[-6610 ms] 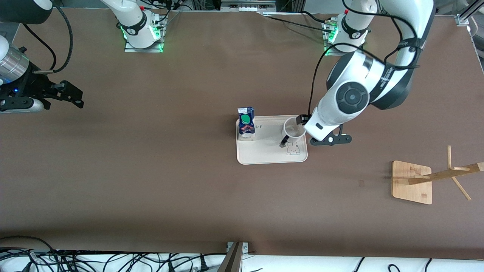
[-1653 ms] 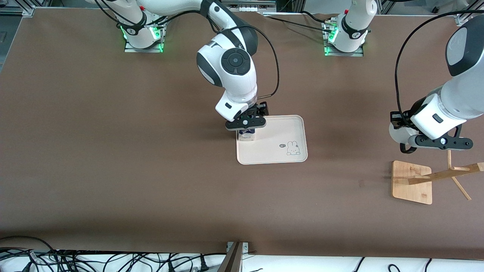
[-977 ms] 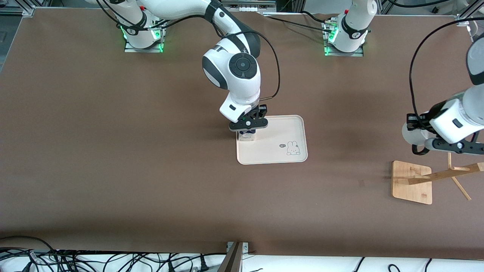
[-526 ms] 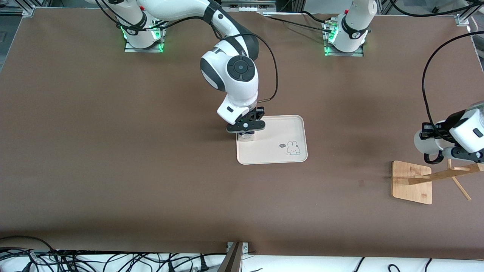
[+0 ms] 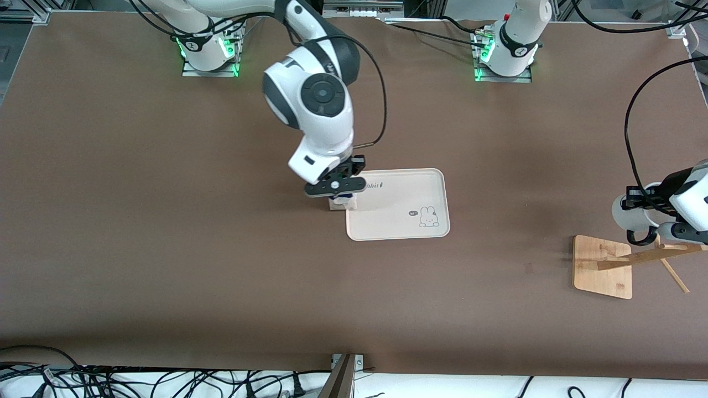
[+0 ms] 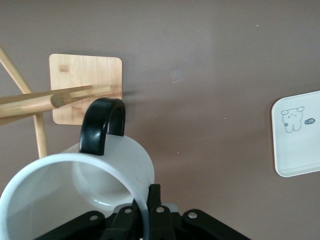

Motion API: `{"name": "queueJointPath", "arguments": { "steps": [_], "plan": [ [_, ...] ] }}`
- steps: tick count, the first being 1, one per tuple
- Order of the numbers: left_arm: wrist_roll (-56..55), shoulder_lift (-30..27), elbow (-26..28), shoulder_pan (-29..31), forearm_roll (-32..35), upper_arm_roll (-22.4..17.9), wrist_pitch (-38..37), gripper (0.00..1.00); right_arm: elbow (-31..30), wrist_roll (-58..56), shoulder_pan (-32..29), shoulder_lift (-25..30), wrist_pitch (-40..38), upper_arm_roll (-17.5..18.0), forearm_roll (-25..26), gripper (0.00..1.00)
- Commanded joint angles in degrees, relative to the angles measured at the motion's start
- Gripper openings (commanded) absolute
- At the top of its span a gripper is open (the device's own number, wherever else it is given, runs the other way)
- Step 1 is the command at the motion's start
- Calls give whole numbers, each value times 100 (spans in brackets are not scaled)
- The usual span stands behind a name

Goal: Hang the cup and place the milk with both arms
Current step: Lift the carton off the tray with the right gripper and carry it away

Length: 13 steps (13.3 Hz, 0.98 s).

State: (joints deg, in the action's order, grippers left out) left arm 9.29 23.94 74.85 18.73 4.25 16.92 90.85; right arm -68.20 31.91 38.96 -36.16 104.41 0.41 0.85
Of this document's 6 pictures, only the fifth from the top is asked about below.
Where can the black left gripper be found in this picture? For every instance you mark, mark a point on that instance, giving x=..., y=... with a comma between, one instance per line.
x=638, y=198

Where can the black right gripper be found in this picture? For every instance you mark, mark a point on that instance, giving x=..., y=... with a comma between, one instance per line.
x=355, y=165

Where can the blue milk carton green cap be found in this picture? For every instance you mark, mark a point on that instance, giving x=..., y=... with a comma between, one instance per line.
x=338, y=204

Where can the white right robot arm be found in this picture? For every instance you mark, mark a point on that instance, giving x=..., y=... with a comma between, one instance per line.
x=326, y=110

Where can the wooden cup rack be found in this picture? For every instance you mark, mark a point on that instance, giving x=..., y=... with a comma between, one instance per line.
x=603, y=276

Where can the beige rabbit print tray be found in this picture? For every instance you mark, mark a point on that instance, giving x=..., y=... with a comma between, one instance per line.
x=398, y=226

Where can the white power strip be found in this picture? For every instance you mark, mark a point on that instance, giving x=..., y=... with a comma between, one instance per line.
x=362, y=11

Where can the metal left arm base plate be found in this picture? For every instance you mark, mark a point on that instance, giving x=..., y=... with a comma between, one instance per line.
x=525, y=78

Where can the silver corner bracket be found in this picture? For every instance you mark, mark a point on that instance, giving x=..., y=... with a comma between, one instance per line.
x=43, y=16
x=676, y=30

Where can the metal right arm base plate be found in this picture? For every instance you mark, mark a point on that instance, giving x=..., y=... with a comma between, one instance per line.
x=191, y=72

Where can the aluminium profile with bracket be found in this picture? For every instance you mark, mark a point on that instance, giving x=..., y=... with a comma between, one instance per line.
x=340, y=381

